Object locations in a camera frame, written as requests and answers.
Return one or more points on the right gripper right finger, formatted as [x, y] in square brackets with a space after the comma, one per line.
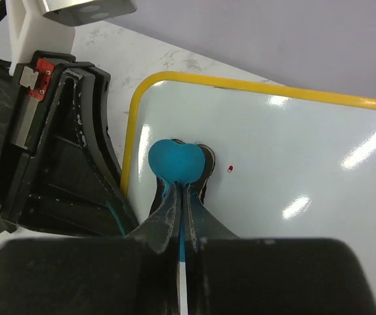
[199, 223]

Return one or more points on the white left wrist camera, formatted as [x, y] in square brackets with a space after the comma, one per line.
[49, 25]

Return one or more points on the yellow framed whiteboard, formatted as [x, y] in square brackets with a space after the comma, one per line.
[289, 162]

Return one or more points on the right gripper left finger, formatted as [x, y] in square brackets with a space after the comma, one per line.
[160, 230]

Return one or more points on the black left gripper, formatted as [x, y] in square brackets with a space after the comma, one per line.
[70, 180]

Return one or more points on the blue whiteboard eraser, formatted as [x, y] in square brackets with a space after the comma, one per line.
[172, 160]

